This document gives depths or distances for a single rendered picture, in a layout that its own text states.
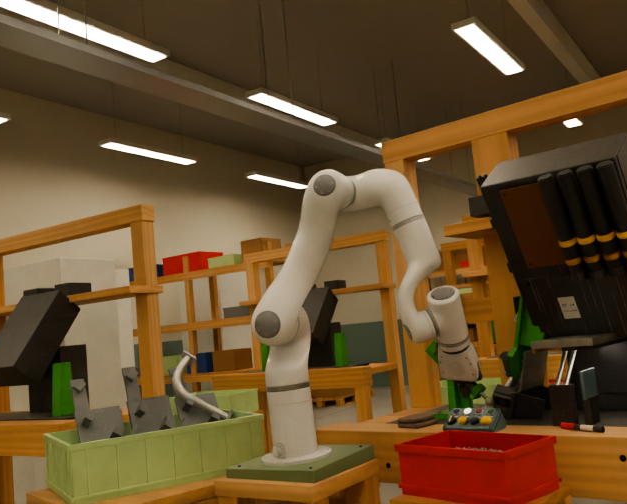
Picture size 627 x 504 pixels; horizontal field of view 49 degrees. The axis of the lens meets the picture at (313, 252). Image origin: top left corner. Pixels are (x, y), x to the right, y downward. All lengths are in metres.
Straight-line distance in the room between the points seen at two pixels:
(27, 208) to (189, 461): 7.53
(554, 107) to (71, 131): 8.41
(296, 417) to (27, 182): 8.03
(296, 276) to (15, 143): 8.03
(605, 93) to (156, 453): 1.82
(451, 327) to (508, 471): 0.39
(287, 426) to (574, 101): 1.43
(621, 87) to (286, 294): 1.30
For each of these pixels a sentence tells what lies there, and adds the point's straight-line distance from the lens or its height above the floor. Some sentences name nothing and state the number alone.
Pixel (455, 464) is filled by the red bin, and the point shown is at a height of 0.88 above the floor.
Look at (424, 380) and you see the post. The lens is 2.74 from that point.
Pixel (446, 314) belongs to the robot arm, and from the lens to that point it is 1.77.
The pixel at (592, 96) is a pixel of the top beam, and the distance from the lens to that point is 2.51.
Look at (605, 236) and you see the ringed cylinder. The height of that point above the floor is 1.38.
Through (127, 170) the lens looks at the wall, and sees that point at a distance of 10.79.
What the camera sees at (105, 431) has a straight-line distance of 2.45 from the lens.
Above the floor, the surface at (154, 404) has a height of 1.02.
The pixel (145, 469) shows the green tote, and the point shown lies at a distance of 2.21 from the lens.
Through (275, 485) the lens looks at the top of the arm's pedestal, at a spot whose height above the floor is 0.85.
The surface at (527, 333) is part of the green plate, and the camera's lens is 2.13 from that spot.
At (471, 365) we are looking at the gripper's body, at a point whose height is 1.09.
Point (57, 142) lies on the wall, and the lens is 10.08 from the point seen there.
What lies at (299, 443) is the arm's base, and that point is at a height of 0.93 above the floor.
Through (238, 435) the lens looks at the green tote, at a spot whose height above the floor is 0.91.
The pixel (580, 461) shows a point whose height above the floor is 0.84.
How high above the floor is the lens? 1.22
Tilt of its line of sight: 6 degrees up
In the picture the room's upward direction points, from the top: 6 degrees counter-clockwise
